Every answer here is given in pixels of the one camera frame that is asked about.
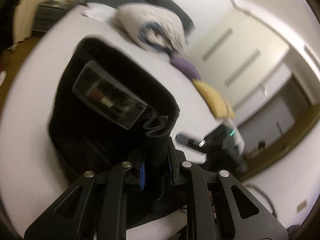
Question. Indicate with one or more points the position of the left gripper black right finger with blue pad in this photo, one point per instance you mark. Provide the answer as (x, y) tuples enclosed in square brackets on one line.
[(220, 207)]

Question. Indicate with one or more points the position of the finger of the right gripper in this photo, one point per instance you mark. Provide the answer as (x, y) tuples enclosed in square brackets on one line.
[(192, 143)]

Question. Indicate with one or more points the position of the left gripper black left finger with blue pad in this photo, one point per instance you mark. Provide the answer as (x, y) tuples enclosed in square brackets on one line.
[(93, 207)]

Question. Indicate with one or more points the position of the black denim pants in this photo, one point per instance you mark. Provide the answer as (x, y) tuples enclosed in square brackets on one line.
[(108, 110)]

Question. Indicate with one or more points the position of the yellow cushion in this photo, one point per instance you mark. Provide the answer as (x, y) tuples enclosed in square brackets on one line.
[(218, 106)]

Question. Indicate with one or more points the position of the purple cushion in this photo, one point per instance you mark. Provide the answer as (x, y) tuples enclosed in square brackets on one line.
[(184, 66)]

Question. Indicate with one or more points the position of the white wardrobe doors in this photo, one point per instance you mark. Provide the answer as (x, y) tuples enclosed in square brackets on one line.
[(243, 60)]

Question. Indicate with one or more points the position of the crumpled white duvet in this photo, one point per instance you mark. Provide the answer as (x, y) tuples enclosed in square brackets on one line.
[(151, 27)]

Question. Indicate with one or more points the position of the white pillow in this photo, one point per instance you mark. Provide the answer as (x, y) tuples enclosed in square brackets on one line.
[(99, 12)]

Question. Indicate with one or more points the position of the grey bedside nightstand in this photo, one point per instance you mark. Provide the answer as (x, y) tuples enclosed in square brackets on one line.
[(47, 15)]

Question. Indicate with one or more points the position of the cream curtain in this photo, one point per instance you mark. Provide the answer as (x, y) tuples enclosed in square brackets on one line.
[(23, 19)]

